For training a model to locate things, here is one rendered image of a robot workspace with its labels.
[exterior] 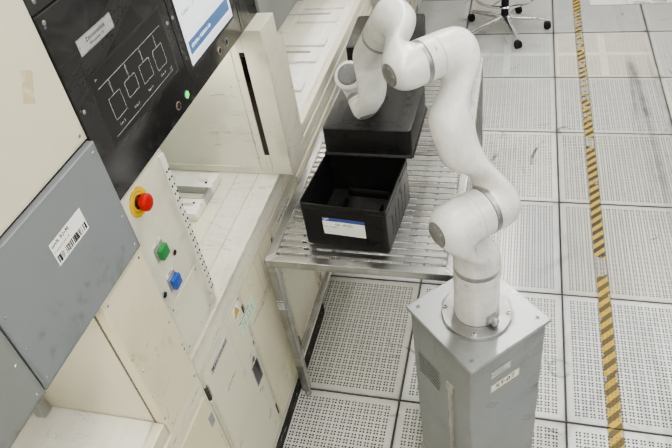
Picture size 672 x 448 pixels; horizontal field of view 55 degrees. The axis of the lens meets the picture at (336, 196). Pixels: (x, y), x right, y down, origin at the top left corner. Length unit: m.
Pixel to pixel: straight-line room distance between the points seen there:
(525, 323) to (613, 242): 1.42
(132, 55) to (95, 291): 0.48
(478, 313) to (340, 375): 1.04
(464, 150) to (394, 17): 0.34
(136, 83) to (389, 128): 0.87
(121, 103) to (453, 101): 0.70
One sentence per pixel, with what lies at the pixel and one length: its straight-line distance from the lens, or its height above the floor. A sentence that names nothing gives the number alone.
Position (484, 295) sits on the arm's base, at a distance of 1.71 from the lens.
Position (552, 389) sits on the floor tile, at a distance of 2.64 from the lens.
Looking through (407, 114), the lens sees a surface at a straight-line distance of 2.07.
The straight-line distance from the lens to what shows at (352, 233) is 1.99.
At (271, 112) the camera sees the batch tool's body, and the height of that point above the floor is 1.12.
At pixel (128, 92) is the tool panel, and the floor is 1.56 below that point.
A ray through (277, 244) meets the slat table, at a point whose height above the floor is 0.76.
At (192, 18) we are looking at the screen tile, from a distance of 1.66.
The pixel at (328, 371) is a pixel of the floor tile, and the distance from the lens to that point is 2.69.
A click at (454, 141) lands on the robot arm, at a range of 1.47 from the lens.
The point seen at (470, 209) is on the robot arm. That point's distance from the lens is 1.51.
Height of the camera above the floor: 2.18
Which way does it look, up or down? 39 degrees down
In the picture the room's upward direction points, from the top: 10 degrees counter-clockwise
